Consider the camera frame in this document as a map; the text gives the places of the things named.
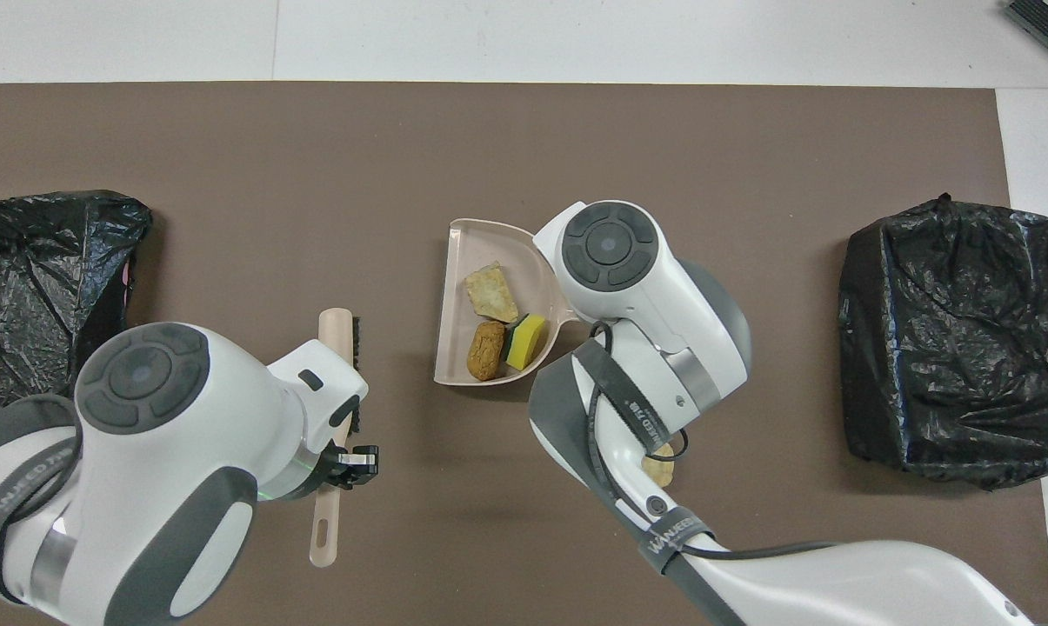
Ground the cream sponge chunk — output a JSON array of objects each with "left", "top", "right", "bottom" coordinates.
[{"left": 464, "top": 261, "right": 520, "bottom": 324}]

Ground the black bag-lined bin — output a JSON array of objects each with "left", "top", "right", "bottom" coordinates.
[
  {"left": 839, "top": 193, "right": 1048, "bottom": 492},
  {"left": 0, "top": 190, "right": 154, "bottom": 420}
]

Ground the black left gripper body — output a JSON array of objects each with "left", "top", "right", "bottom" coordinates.
[{"left": 315, "top": 442, "right": 357, "bottom": 493}]

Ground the brown table mat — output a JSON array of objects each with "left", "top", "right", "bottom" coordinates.
[{"left": 0, "top": 81, "right": 1046, "bottom": 626}]

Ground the beige hand brush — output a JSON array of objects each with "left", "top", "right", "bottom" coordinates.
[{"left": 309, "top": 307, "right": 364, "bottom": 568}]

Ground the orange-brown sponge chunk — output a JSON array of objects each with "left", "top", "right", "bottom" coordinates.
[{"left": 466, "top": 320, "right": 507, "bottom": 383}]

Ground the pale yellow sponge chunk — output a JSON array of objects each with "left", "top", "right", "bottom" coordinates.
[{"left": 641, "top": 443, "right": 674, "bottom": 488}]

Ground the beige plastic dustpan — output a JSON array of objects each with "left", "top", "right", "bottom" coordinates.
[{"left": 433, "top": 217, "right": 581, "bottom": 387}]

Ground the small yellow sponge wedge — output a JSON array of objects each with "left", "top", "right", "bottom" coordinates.
[{"left": 504, "top": 313, "right": 548, "bottom": 372}]

